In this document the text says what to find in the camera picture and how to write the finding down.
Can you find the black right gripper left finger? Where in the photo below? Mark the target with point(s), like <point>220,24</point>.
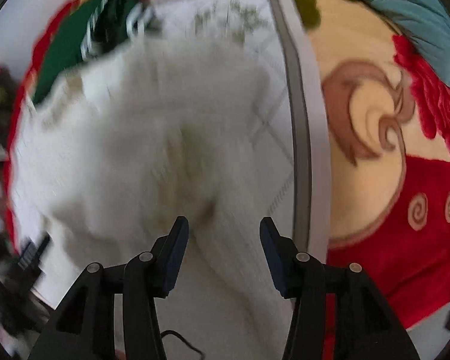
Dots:
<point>82,325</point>

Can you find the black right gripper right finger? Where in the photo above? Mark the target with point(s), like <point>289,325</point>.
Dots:
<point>365,325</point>

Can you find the white fluffy fleece garment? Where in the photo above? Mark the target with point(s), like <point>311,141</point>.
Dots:
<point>122,147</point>

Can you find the white quilted bed mat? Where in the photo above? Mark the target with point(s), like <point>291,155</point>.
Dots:
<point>269,31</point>

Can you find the red floral blanket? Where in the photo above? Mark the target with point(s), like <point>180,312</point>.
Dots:
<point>379,172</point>

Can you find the green varsity jacket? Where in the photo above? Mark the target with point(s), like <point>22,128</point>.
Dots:
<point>94,29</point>

